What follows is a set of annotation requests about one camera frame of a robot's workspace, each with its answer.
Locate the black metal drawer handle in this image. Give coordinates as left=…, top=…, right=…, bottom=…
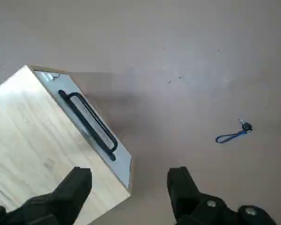
left=58, top=90, right=118, bottom=162

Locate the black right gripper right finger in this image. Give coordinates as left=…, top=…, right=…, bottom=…
left=167, top=166, right=278, bottom=225

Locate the wooden drawer box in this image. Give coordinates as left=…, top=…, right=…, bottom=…
left=0, top=65, right=133, bottom=225

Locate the key with blue strap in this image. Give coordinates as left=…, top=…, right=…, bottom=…
left=215, top=116, right=254, bottom=144

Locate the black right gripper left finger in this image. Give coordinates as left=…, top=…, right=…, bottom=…
left=0, top=166, right=93, bottom=225

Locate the small clear hook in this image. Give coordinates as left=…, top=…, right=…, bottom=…
left=43, top=73, right=60, bottom=82

